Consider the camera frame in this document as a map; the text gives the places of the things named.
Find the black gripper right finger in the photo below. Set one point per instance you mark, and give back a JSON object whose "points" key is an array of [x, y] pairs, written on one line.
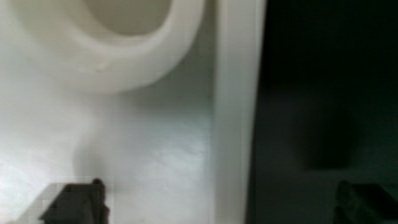
{"points": [[367, 203]]}

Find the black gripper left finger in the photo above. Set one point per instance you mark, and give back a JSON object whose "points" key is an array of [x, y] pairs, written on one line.
{"points": [[72, 204]]}

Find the white square tabletop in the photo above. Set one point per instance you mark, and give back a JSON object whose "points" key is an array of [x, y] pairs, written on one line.
{"points": [[129, 79]]}

